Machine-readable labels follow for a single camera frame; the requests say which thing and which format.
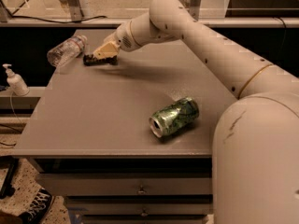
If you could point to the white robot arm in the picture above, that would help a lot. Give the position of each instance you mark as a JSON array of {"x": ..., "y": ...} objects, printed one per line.
[{"x": 255, "y": 151}]

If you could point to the grey drawer cabinet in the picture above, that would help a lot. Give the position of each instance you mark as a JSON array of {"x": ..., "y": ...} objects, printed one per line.
[{"x": 95, "y": 120}]

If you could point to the dark rxbar chocolate bar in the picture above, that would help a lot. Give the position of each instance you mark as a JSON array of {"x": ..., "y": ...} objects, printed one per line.
[{"x": 90, "y": 60}]

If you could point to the green soda can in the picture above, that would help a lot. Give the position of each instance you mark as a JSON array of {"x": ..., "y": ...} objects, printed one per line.
[{"x": 174, "y": 117}]

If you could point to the drawer with knob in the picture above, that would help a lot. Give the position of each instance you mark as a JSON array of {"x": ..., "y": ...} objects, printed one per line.
[
  {"x": 151, "y": 205},
  {"x": 123, "y": 185}
]

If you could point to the white pump dispenser bottle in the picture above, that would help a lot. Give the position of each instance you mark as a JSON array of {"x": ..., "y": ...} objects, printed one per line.
[{"x": 15, "y": 81}]

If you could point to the clear plastic water bottle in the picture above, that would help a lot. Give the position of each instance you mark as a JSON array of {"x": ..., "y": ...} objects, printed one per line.
[{"x": 65, "y": 52}]

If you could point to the top drawer with knob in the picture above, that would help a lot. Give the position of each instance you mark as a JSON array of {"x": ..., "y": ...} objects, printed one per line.
[{"x": 123, "y": 185}]

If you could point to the black and white sneaker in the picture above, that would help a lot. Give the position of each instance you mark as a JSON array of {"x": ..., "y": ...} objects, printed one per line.
[{"x": 38, "y": 208}]

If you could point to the metal frame rail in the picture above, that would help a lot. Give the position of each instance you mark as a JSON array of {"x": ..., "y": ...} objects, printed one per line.
[{"x": 112, "y": 23}]

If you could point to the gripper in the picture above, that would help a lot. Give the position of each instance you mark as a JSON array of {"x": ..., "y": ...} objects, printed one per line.
[{"x": 122, "y": 37}]

